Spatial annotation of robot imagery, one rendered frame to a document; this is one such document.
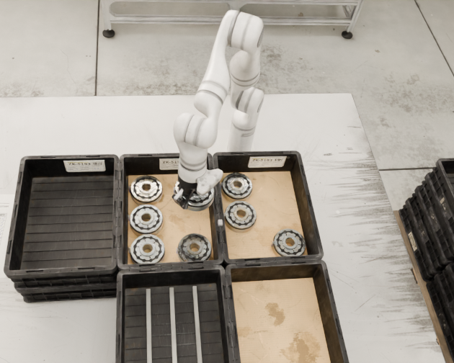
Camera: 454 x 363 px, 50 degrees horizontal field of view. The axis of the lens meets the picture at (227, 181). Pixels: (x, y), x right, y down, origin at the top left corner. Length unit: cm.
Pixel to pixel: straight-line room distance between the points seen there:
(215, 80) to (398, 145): 208
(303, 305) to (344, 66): 225
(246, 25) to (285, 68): 206
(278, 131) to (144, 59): 148
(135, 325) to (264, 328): 37
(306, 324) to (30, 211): 91
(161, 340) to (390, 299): 78
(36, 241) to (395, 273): 119
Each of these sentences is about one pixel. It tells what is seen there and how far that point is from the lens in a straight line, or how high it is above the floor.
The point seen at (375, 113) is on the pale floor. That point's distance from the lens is 325.
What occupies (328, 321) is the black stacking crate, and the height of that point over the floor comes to 88.
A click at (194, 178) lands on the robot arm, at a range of 126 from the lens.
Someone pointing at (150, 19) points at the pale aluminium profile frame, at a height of 14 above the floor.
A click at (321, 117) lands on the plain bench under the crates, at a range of 212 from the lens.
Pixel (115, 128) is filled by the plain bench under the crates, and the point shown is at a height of 70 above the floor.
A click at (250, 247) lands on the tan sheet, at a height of 83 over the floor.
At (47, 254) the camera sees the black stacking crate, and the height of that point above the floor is 83.
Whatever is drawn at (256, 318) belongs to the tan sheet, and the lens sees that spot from 147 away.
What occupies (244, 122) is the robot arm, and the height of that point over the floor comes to 92.
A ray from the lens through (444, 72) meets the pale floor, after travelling 377.
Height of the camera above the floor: 221
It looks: 56 degrees down
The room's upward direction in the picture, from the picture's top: 11 degrees clockwise
